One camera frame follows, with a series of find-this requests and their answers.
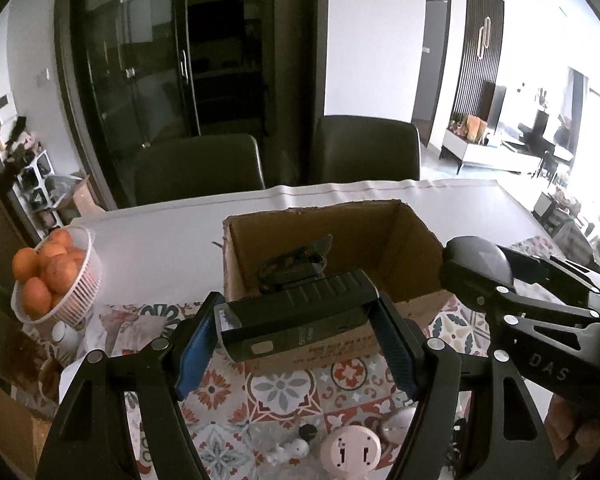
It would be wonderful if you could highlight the dark glass door cabinet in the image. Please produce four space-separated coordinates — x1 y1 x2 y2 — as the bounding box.
55 0 328 209

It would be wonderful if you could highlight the left dark dining chair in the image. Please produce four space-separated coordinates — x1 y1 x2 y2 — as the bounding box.
134 133 265 205

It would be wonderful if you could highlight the person right hand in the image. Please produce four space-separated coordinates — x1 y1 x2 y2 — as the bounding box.
544 394 600 464

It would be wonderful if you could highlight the white fruit basket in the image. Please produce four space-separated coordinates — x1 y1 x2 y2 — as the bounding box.
12 226 102 327

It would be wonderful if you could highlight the patterned fabric tissue pouch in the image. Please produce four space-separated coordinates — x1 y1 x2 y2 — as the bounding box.
76 304 183 358

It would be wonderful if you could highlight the brown cardboard box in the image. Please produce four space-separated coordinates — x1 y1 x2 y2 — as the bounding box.
216 200 451 374

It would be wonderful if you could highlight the dark dining chair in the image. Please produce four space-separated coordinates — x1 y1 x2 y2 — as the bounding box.
311 115 420 183
134 133 265 205

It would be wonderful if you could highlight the white shelf with clutter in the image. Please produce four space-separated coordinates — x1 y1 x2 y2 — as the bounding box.
0 115 72 237

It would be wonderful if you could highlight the black power adapter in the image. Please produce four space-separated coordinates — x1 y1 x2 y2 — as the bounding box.
215 269 379 362

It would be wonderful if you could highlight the white figurine keychain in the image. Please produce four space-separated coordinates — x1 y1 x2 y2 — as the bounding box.
265 424 317 466

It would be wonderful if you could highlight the orange fruit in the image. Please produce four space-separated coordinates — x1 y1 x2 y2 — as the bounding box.
43 254 79 295
12 247 38 283

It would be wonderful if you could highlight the pink round character plug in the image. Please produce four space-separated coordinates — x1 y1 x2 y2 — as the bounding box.
320 425 381 479

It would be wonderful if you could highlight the right dark dining chair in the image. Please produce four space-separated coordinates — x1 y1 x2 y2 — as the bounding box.
311 115 420 183

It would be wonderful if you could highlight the white tv console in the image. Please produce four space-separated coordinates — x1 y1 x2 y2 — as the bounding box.
440 115 541 174

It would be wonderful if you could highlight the patterned table runner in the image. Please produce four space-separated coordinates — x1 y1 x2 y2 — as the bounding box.
86 234 566 480

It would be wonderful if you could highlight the silver oval case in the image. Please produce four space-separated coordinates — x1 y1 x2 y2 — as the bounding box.
378 404 417 446

